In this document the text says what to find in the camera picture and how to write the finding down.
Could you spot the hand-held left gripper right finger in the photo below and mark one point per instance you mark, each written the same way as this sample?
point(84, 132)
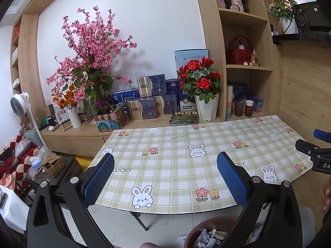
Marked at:
point(232, 180)

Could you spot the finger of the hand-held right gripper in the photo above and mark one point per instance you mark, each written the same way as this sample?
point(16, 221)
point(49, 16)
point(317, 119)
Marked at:
point(322, 134)
point(307, 147)

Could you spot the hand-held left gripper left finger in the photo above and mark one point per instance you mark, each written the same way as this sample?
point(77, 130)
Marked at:
point(99, 178)

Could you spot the brown plastic bin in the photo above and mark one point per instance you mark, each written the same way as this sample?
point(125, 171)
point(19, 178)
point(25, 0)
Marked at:
point(192, 235)

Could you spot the person's right hand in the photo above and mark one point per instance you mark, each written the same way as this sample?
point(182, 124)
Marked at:
point(328, 193)

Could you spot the yellow object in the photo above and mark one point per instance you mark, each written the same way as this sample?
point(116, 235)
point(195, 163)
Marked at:
point(85, 160)

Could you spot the black plastic case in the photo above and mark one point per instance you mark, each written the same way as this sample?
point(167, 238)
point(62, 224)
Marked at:
point(69, 165)

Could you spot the open cardboard box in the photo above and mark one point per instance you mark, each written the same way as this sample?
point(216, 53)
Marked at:
point(53, 164)

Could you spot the scalloped painted tin box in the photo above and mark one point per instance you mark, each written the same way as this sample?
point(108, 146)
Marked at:
point(108, 124)

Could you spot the black folding table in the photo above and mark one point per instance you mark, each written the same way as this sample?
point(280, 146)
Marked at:
point(139, 221)

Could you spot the row of small brown bottles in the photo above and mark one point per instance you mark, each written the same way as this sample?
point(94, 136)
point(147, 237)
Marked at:
point(64, 126)

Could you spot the person's right leg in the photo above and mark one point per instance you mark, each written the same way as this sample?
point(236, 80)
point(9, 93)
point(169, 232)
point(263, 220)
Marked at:
point(309, 224)

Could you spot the orange flowers white vase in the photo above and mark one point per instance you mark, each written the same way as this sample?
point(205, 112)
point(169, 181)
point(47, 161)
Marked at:
point(75, 118)

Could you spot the light blue plastic packet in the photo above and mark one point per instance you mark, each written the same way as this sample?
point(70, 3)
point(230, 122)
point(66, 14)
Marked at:
point(36, 163)

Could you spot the purple blue small box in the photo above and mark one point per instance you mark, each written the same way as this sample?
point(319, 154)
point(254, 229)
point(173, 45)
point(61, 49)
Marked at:
point(258, 103)

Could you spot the dark red cup white rim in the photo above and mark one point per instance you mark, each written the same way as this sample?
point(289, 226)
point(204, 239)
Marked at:
point(249, 109)

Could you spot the brown plastic cup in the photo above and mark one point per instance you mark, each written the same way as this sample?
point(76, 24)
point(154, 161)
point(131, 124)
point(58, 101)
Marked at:
point(239, 109)

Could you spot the red rose plant white pot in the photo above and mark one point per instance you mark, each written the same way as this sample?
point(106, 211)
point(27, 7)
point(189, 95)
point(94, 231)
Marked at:
point(206, 108)

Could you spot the stack of pastel cups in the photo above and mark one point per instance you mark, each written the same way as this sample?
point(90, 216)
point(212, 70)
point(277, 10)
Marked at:
point(229, 103)

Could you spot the white printed paper sheet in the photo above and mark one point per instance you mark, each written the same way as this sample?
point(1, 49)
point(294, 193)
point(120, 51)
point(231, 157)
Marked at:
point(183, 241)

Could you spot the gold metal tray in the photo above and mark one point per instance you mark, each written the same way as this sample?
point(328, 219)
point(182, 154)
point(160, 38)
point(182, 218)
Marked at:
point(185, 118)

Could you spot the blue gold gift box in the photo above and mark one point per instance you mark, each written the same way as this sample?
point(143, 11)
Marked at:
point(168, 104)
point(151, 85)
point(142, 109)

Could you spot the red white checkered blanket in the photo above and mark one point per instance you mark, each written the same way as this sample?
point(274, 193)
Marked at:
point(18, 170)

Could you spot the paper gift bag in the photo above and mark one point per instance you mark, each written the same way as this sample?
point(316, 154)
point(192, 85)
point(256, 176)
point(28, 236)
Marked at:
point(50, 112)

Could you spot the person's left foot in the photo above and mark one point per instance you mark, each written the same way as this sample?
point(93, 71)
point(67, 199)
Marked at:
point(151, 245)

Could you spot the blue printed box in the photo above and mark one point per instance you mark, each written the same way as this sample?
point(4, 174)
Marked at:
point(240, 91)

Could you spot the white board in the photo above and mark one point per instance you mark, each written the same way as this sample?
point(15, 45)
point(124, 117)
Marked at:
point(15, 211)

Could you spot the blue white badge box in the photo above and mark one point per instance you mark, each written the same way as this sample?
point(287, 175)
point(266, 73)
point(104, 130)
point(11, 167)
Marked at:
point(187, 102)

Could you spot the black counter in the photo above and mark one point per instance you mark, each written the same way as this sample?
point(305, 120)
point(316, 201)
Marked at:
point(300, 38)

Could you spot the glass perfume bottle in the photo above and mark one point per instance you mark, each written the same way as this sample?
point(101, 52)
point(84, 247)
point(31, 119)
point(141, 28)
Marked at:
point(255, 59)

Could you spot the white standing fan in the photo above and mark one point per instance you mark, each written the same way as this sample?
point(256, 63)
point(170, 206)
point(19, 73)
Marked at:
point(19, 104)

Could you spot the dark blue box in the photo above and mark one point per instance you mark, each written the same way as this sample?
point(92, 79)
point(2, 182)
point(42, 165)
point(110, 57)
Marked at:
point(172, 86)

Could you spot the black monitor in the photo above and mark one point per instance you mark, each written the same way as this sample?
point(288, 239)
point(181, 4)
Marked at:
point(316, 15)

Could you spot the light blue large box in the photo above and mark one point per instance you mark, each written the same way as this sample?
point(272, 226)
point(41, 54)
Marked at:
point(190, 56)

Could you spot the pink rose plant white pot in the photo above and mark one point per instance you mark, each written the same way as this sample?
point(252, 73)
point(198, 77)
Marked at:
point(284, 7)

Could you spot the pink blossom arrangement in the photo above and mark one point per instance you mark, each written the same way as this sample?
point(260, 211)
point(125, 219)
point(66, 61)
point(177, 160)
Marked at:
point(90, 44)

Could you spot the wooden side shelf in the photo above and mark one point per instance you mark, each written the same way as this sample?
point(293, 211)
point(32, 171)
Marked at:
point(27, 64)

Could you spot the wooden shelf unit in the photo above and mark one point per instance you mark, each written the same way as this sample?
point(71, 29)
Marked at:
point(212, 36)

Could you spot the white wall socket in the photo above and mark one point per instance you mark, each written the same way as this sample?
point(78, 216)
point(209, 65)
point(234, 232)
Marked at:
point(117, 71)

